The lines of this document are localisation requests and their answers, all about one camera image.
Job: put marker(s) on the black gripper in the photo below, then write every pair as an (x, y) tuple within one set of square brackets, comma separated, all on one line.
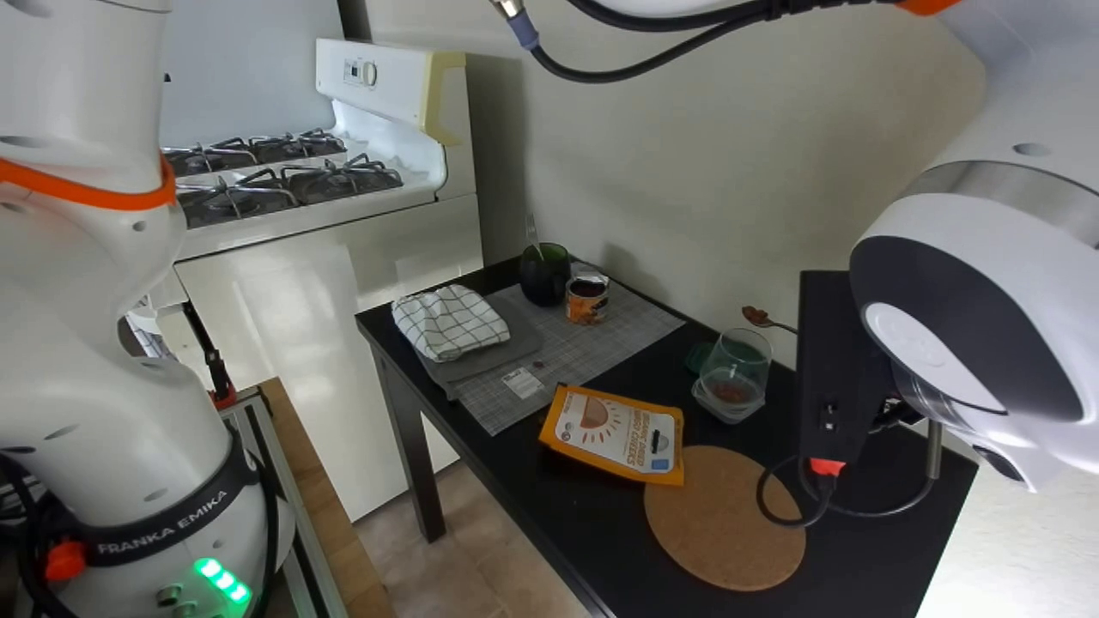
[(843, 374)]

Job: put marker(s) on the metal spoon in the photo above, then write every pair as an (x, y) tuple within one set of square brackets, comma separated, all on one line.
[(764, 320)]

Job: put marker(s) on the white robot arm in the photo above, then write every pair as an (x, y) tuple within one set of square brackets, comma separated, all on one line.
[(983, 301)]

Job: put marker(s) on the orange labelled food can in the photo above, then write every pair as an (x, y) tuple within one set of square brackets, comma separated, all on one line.
[(589, 295)]

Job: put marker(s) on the clear plastic container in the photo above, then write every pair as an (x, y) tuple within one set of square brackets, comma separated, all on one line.
[(732, 374)]

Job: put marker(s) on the round cork mat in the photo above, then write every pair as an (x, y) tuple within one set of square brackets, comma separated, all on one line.
[(728, 526)]

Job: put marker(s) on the black side table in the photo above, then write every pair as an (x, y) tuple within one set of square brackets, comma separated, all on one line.
[(873, 532)]

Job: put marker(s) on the grey woven placemat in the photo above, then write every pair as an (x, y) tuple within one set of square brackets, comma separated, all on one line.
[(554, 349)]

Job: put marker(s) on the small white paper tag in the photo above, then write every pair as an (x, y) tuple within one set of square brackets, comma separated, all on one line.
[(523, 381)]

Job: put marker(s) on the black mug green inside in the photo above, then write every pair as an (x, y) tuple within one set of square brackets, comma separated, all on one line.
[(544, 271)]

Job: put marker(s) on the white checked dish towel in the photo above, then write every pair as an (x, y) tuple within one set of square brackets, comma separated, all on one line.
[(446, 324)]

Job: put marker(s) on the white gas stove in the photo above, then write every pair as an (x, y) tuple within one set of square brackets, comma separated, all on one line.
[(318, 181)]

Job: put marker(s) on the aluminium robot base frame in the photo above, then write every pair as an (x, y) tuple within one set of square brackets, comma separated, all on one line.
[(328, 572)]

